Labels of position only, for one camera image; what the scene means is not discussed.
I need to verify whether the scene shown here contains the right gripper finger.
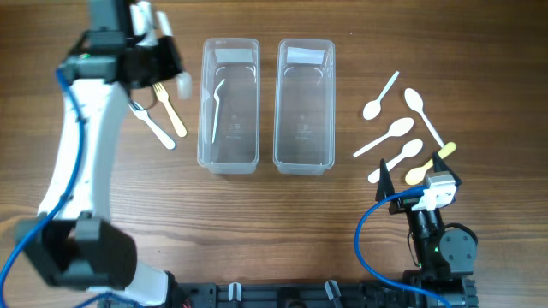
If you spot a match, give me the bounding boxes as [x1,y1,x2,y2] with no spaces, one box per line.
[432,152,462,187]
[375,159,395,201]

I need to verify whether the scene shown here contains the yellow plastic spoon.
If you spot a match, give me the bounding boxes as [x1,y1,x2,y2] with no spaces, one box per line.
[405,142,456,186]

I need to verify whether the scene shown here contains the white plastic spoon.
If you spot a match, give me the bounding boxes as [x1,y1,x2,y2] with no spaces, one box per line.
[367,139,424,183]

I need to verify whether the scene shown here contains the yellow plastic fork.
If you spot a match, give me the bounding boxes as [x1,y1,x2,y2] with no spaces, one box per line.
[152,83,188,138]

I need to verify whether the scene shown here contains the light blue plastic fork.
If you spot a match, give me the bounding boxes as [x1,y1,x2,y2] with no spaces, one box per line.
[129,100,176,150]

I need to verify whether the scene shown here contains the cream white spoon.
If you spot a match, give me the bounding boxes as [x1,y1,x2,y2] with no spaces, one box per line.
[353,117,414,157]

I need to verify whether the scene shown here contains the small white plastic fork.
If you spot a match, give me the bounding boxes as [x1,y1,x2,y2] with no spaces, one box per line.
[176,71,193,100]

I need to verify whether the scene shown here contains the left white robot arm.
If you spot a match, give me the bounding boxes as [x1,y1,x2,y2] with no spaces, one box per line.
[9,1,192,307]

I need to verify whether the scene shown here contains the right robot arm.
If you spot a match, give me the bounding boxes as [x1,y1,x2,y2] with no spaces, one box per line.
[389,154,479,307]

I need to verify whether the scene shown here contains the left clear plastic container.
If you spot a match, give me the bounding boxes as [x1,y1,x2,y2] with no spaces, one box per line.
[197,38,260,175]

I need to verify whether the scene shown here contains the clear plastic container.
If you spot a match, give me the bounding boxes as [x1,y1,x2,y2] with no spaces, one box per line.
[273,38,336,175]
[197,38,260,175]

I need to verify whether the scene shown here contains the right clear plastic container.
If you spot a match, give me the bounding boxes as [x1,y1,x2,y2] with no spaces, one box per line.
[273,38,336,175]

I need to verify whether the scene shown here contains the right blue cable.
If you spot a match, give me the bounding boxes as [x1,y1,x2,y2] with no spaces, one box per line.
[354,184,453,308]

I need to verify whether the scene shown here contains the blue cable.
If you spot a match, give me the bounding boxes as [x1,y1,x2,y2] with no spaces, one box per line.
[354,184,453,308]
[0,68,142,308]

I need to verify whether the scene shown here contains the white spoon long handle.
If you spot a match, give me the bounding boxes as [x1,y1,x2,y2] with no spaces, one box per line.
[404,88,445,148]

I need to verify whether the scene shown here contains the white spoon thin handle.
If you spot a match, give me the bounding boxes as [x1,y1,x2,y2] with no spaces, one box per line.
[362,71,400,121]

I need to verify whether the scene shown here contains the left blue cable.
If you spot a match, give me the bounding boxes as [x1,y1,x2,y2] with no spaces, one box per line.
[0,68,142,308]

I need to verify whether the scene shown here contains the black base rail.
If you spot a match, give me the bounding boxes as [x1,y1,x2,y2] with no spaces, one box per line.
[98,280,477,308]

